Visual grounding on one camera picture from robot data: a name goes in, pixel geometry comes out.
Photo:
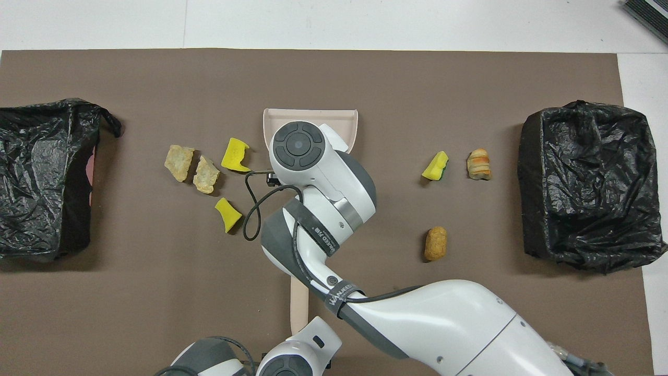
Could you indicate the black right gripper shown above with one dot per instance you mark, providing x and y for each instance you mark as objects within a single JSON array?
[{"x": 271, "y": 179}]

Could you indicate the yellow sponge piece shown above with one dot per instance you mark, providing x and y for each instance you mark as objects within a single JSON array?
[
  {"x": 234, "y": 155},
  {"x": 228, "y": 213}
]

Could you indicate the beige sponge chunk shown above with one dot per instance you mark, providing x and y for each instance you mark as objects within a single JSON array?
[
  {"x": 179, "y": 163},
  {"x": 206, "y": 176}
]

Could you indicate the beige plastic dustpan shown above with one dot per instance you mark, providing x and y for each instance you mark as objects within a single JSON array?
[{"x": 292, "y": 115}]

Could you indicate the beige hand brush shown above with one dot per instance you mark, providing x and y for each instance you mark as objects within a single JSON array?
[{"x": 298, "y": 305}]

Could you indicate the orange peanut-shaped sponge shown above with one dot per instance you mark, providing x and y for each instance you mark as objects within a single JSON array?
[{"x": 436, "y": 243}]

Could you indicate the orange striped foam piece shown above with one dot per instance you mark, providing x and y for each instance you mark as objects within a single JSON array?
[{"x": 479, "y": 164}]

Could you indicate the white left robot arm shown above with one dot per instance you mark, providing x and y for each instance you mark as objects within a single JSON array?
[{"x": 302, "y": 350}]

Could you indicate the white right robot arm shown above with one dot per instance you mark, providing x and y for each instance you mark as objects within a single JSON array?
[{"x": 469, "y": 324}]

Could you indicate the pink waste bin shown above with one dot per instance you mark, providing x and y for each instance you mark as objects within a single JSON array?
[{"x": 92, "y": 164}]

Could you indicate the black trash bag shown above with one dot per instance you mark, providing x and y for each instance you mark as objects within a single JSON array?
[
  {"x": 31, "y": 141},
  {"x": 589, "y": 183}
]

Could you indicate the yellow green sponge wedge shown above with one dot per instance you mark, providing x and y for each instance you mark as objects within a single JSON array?
[{"x": 434, "y": 168}]

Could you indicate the brown table mat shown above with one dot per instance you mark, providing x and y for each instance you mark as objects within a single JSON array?
[{"x": 156, "y": 313}]

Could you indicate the dark ribbed panel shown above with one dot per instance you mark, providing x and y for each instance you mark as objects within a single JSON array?
[{"x": 652, "y": 13}]

